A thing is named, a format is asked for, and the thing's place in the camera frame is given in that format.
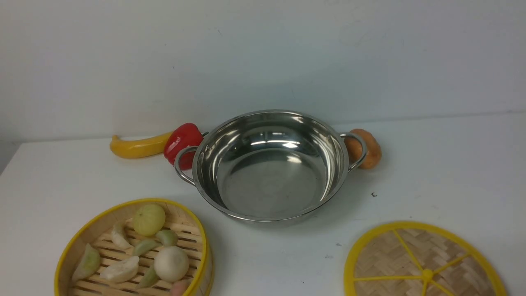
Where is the small green dumpling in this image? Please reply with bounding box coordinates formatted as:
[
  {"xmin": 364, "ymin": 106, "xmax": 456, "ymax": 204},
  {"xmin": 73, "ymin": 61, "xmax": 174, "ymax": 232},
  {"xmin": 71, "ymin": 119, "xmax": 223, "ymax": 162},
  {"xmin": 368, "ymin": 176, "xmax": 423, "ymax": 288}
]
[{"xmin": 155, "ymin": 230, "xmax": 179, "ymax": 247}]

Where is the white round bun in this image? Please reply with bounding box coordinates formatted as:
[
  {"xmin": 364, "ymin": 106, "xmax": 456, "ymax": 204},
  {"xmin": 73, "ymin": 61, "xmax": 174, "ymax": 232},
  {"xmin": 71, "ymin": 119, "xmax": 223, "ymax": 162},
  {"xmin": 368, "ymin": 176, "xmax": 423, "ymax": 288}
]
[{"xmin": 154, "ymin": 246, "xmax": 190, "ymax": 283}]

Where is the red bell pepper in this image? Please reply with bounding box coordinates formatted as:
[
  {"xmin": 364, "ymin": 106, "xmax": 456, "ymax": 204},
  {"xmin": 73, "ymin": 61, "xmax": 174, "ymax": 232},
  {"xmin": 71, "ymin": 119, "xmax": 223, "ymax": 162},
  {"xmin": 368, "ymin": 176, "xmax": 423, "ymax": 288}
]
[{"xmin": 163, "ymin": 123, "xmax": 204, "ymax": 165}]

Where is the bamboo steamer basket yellow rim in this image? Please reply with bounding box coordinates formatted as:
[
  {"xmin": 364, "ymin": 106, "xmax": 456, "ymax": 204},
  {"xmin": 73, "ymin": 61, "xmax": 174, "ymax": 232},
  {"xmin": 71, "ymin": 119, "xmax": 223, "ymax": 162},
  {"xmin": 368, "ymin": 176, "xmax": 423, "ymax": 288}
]
[{"xmin": 54, "ymin": 199, "xmax": 214, "ymax": 296}]

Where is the stainless steel pot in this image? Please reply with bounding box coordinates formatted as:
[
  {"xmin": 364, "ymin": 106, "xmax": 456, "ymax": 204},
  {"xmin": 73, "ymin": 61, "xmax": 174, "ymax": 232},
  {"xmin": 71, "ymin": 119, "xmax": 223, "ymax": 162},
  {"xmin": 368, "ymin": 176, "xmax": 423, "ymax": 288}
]
[{"xmin": 173, "ymin": 109, "xmax": 367, "ymax": 223}]

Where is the orange-brown potato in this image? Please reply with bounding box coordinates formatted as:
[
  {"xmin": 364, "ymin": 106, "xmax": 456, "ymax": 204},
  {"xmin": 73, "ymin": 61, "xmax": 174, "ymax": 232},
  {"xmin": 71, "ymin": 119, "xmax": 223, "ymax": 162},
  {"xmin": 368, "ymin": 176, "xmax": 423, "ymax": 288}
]
[{"xmin": 344, "ymin": 129, "xmax": 383, "ymax": 170}]

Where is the yellow banana-shaped squash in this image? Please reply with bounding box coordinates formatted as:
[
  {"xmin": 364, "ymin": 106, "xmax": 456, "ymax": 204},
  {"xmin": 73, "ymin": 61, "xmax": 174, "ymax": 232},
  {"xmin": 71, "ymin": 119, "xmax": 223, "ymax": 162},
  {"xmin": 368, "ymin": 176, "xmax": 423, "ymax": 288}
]
[{"xmin": 109, "ymin": 132, "xmax": 172, "ymax": 159}]

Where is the green dumpling centre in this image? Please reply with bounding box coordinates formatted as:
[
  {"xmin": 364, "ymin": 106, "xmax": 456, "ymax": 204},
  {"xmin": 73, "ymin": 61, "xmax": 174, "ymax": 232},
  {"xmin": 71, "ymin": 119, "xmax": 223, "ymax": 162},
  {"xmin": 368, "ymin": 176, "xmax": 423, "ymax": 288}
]
[{"xmin": 132, "ymin": 239, "xmax": 161, "ymax": 257}]

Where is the pale dumpling near rim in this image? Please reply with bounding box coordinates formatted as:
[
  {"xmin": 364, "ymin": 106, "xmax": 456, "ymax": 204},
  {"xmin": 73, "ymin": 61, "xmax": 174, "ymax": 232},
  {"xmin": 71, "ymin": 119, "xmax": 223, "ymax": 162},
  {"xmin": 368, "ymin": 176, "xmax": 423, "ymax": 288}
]
[{"xmin": 111, "ymin": 221, "xmax": 133, "ymax": 250}]

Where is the bamboo steamer lid yellow frame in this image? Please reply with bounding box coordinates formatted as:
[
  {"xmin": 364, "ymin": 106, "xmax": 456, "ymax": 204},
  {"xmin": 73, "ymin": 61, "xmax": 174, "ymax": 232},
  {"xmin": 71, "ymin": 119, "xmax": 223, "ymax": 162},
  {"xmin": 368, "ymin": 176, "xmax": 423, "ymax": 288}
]
[{"xmin": 344, "ymin": 221, "xmax": 508, "ymax": 296}]

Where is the yellow-green round bun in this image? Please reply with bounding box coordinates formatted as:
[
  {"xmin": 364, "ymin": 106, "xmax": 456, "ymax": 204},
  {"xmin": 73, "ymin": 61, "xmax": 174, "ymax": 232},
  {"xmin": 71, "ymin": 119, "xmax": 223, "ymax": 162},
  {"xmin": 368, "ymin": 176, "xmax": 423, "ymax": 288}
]
[{"xmin": 133, "ymin": 203, "xmax": 166, "ymax": 236}]

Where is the pink bun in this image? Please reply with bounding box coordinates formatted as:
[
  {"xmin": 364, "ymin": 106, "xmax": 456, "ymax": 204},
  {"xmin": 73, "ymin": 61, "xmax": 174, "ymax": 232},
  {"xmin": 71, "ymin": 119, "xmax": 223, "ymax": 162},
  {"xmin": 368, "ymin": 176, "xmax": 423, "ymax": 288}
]
[{"xmin": 170, "ymin": 279, "xmax": 191, "ymax": 296}]

